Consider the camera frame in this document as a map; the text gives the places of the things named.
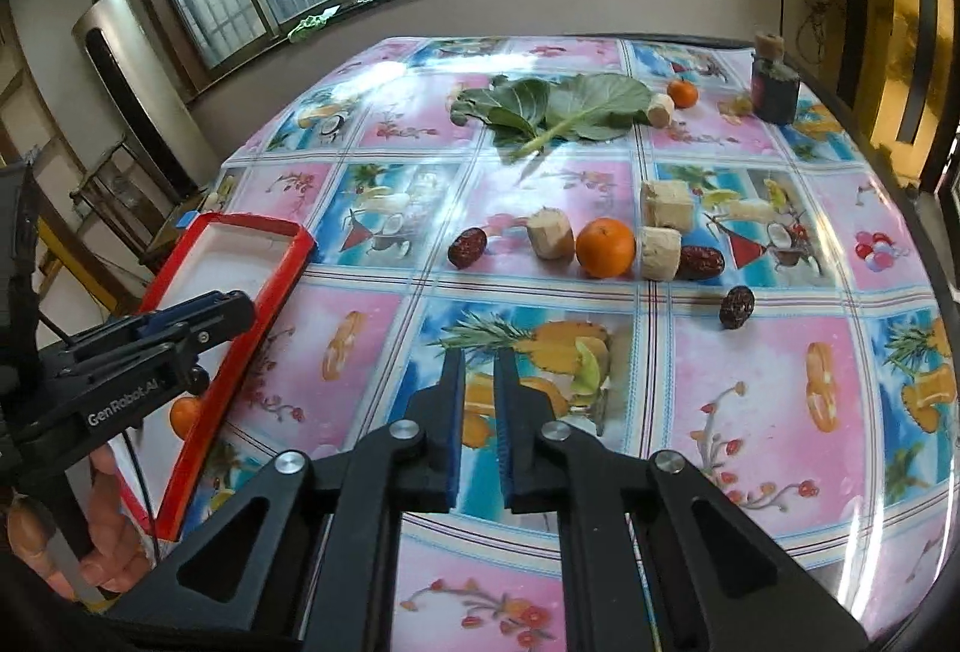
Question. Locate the person's left hand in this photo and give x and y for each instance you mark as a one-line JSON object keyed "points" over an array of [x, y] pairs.
{"points": [[120, 532]]}

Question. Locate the red-rimmed white tray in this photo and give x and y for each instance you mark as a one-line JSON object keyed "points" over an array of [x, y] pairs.
{"points": [[225, 262]]}

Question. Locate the golden metal door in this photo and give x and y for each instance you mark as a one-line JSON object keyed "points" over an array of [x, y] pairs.
{"points": [[900, 22]]}

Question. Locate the large orange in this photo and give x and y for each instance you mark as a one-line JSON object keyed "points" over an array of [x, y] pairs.
{"points": [[185, 418], [606, 247]]}

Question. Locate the small green leaf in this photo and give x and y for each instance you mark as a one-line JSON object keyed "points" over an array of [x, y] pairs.
{"points": [[495, 105]]}

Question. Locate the red date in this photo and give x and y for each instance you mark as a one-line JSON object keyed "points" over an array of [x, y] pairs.
{"points": [[736, 307], [466, 248], [700, 262]]}

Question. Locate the black jar with cork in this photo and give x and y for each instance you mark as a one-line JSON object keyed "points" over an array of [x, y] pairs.
{"points": [[774, 86]]}

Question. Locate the green cloth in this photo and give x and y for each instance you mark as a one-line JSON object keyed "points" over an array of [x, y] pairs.
{"points": [[311, 22]]}

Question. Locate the standing air conditioner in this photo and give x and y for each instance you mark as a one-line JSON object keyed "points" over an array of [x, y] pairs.
{"points": [[127, 67]]}

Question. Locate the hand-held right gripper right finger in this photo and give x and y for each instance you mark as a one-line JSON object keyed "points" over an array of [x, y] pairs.
{"points": [[504, 427]]}

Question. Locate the small mandarin orange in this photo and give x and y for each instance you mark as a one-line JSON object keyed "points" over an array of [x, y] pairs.
{"points": [[682, 93]]}

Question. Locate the metal rack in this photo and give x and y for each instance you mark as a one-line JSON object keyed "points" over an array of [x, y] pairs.
{"points": [[120, 187]]}

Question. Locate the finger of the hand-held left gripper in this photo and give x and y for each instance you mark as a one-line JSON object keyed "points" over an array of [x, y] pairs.
{"points": [[193, 367], [221, 314]]}

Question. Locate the large green leaf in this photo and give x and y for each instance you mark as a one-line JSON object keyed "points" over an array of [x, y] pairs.
{"points": [[592, 105]]}

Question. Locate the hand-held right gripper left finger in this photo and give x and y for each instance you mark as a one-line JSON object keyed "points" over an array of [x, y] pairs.
{"points": [[454, 427]]}

